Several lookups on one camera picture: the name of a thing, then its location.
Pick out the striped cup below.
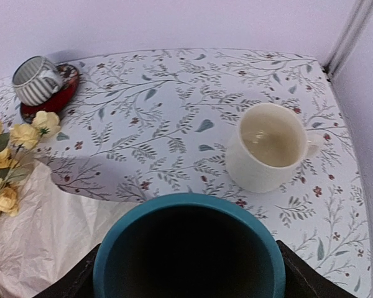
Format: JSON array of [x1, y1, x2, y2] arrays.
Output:
[[12, 56, 64, 106]]

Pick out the right aluminium frame post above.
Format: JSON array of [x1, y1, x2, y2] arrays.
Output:
[[322, 0, 373, 81]]

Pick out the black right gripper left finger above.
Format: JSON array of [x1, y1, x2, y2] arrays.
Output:
[[34, 245, 99, 298]]

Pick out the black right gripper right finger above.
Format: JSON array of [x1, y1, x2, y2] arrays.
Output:
[[276, 240, 355, 298]]

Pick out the dark red saucer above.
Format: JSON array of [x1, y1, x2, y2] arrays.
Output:
[[19, 63, 80, 124]]

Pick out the teal vase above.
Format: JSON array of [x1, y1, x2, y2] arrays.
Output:
[[93, 193, 286, 297]]

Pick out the cream mug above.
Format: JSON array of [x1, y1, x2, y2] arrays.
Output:
[[225, 103, 324, 193]]

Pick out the cream wrapping paper sheet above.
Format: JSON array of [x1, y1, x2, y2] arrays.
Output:
[[0, 161, 137, 297]]

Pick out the flower bouquet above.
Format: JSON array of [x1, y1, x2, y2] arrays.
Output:
[[0, 111, 61, 218]]

